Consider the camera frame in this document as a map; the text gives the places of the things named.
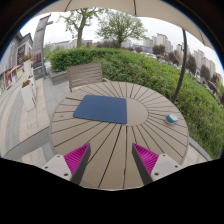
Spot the blue mouse pad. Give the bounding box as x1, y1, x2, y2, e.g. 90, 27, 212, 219
73, 95, 127, 124

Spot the beige patio umbrella canopy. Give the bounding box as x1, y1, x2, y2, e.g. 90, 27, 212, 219
38, 0, 213, 49

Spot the grey slatted outdoor chair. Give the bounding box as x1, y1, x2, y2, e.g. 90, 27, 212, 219
67, 63, 106, 91

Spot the white and teal mouse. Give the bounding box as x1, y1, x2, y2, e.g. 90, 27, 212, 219
166, 114, 178, 124

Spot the dark umbrella pole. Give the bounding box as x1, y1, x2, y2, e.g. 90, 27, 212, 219
171, 28, 188, 104

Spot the round wooden slatted table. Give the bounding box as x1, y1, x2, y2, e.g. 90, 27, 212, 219
51, 82, 189, 190

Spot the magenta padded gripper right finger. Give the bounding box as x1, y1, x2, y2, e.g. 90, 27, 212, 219
132, 143, 182, 185

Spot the far white planter box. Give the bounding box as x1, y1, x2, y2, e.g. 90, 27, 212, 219
22, 54, 32, 78

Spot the white planter box with flowers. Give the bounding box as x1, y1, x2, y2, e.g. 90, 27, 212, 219
21, 80, 36, 111

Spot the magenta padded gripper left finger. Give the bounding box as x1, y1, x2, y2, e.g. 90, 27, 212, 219
42, 143, 91, 185

